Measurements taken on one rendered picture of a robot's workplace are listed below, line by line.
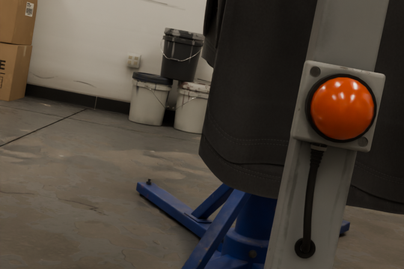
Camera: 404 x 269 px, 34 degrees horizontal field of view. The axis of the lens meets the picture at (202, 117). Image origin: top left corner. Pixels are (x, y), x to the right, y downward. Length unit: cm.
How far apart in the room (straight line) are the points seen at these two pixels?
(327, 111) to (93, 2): 510
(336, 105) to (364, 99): 2
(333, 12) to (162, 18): 496
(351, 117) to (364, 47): 6
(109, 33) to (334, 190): 502
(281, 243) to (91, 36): 505
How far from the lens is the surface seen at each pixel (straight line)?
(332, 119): 39
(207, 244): 187
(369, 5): 43
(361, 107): 39
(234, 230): 214
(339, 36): 43
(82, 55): 547
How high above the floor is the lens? 67
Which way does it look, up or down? 6 degrees down
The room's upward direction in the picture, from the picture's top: 10 degrees clockwise
